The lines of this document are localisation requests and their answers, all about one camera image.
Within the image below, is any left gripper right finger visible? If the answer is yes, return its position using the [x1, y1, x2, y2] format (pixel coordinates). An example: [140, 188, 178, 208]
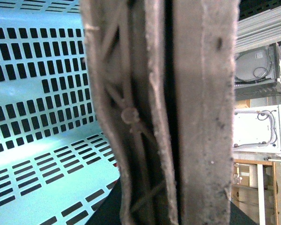
[173, 0, 239, 225]

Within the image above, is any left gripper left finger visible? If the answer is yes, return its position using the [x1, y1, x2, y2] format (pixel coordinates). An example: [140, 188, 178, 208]
[80, 0, 178, 225]

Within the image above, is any light blue plastic basket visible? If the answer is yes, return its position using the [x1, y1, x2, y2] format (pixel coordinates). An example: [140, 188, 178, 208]
[0, 0, 119, 225]

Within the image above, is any upper white appliance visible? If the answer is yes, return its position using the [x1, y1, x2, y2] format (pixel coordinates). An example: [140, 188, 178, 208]
[235, 43, 281, 101]

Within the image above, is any white appliance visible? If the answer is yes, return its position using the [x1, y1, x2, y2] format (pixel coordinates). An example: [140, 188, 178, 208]
[232, 105, 281, 158]
[235, 43, 281, 101]

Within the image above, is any lower white appliance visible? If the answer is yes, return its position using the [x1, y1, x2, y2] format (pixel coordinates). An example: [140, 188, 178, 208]
[232, 105, 281, 158]

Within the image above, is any wooden shelf frame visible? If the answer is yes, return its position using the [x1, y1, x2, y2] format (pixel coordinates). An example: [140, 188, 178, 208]
[230, 159, 281, 225]

